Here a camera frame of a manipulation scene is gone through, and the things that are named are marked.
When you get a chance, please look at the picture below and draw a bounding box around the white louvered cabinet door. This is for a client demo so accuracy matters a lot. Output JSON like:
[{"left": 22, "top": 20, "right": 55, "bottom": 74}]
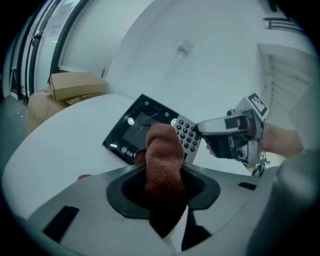
[{"left": 256, "top": 42, "right": 316, "bottom": 115}]

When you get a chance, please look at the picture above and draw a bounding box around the brown cloth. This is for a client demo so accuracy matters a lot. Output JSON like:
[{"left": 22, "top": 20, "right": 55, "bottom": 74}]
[{"left": 76, "top": 123, "right": 190, "bottom": 239}]

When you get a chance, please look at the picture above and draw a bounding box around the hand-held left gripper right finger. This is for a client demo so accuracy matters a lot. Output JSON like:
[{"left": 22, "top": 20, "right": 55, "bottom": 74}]
[{"left": 180, "top": 163, "right": 279, "bottom": 256}]

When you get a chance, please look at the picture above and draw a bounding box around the flat cardboard box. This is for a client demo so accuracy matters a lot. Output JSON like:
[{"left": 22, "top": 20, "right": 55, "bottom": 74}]
[
  {"left": 61, "top": 91, "right": 105, "bottom": 106},
  {"left": 47, "top": 71, "right": 110, "bottom": 101}
]

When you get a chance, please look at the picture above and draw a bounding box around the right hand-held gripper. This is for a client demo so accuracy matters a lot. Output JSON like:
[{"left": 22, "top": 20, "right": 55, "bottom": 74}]
[{"left": 195, "top": 92, "right": 271, "bottom": 165}]

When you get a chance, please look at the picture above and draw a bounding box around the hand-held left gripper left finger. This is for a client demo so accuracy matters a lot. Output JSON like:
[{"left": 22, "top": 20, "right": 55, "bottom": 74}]
[{"left": 26, "top": 164, "right": 176, "bottom": 256}]

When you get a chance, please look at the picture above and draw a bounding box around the small wall-mounted device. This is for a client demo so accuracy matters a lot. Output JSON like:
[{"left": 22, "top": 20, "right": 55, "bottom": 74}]
[{"left": 176, "top": 38, "right": 195, "bottom": 57}]

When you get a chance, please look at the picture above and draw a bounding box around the bundle of thin cables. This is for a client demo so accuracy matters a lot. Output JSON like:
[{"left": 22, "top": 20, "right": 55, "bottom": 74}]
[{"left": 246, "top": 149, "right": 272, "bottom": 178}]

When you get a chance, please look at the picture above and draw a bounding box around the brown paper-wrapped bundle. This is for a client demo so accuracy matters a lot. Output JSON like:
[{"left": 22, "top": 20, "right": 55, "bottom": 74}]
[{"left": 26, "top": 85, "right": 71, "bottom": 135}]

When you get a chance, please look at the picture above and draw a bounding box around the black-framed glass door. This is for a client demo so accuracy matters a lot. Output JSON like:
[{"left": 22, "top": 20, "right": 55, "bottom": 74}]
[{"left": 2, "top": 0, "right": 87, "bottom": 103}]

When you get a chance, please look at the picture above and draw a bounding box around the person's right forearm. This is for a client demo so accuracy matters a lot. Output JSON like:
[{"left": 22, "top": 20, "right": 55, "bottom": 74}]
[{"left": 257, "top": 123, "right": 305, "bottom": 157}]

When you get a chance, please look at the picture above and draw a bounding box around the person's grey clothing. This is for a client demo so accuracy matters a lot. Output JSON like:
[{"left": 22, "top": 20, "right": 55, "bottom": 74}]
[{"left": 246, "top": 94, "right": 320, "bottom": 256}]

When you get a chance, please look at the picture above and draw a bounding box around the black keypad device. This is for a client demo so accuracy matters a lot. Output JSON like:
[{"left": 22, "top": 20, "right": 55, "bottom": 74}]
[{"left": 101, "top": 93, "right": 202, "bottom": 166}]

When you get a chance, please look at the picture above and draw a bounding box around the black wall shelf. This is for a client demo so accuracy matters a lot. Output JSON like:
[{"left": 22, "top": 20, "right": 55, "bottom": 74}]
[{"left": 262, "top": 16, "right": 305, "bottom": 33}]

